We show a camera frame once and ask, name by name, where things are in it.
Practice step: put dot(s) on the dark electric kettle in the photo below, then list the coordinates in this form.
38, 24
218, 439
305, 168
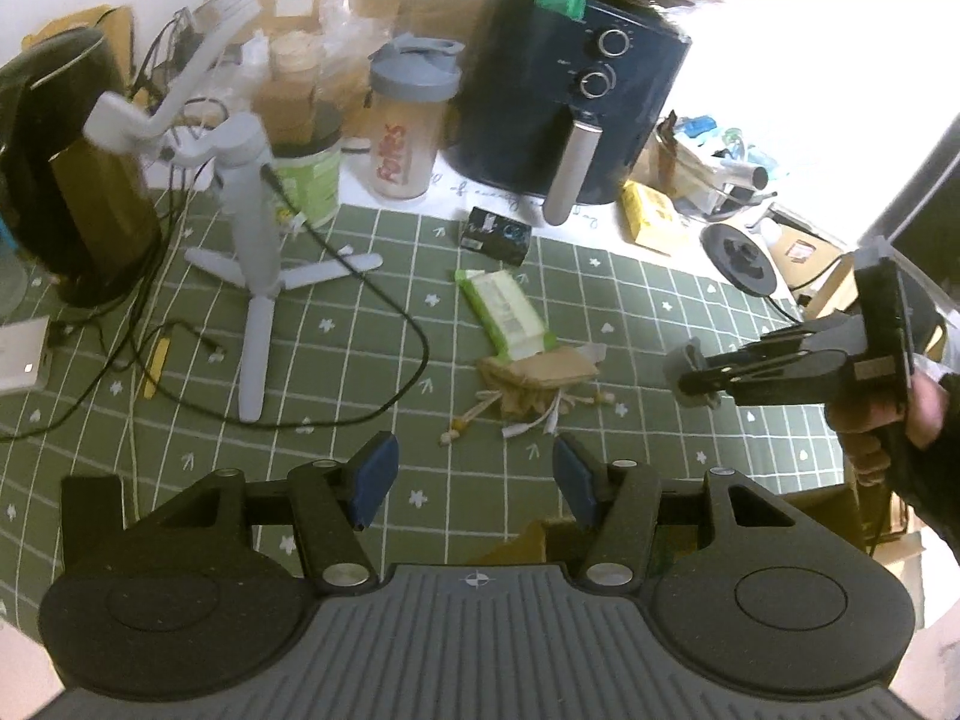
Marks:
75, 187

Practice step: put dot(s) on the small black printed box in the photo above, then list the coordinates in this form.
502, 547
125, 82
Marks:
495, 232

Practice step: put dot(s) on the white tripod stand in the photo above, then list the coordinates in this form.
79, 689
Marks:
251, 187

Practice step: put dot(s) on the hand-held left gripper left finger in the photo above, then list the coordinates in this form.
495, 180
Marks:
375, 476

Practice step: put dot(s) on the tan plastic jar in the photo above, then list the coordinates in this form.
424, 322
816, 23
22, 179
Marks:
289, 90

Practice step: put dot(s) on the dark blue air fryer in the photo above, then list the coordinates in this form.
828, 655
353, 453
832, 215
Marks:
517, 90

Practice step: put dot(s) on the green white snack packet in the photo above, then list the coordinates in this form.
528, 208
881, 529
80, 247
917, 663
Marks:
502, 307

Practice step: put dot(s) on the yellow flat stick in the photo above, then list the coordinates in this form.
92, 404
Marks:
157, 367

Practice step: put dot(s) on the yellow wet wipes packet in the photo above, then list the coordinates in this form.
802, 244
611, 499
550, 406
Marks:
651, 217

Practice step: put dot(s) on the person's right forearm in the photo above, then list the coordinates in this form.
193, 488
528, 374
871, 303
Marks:
937, 487

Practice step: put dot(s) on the green grid tablecloth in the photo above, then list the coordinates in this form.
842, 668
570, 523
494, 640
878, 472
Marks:
675, 427

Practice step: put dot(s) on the person's right hand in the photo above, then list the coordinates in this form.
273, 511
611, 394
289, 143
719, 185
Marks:
926, 412

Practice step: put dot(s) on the white power adapter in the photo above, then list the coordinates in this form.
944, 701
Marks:
22, 352

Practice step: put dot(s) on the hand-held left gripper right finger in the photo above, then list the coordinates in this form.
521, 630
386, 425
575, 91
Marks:
574, 480

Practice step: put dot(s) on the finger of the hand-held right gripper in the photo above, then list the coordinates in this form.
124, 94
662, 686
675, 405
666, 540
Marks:
810, 341
795, 386

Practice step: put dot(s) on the glass bowl of small items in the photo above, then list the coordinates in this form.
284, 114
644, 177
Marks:
712, 180

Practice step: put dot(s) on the clear shaker bottle grey lid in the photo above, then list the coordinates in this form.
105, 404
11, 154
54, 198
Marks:
405, 135

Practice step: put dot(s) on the black round lamp base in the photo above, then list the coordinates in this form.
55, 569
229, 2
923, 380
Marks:
739, 259

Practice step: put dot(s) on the green label white tub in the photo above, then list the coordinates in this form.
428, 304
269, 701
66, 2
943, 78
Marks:
311, 180

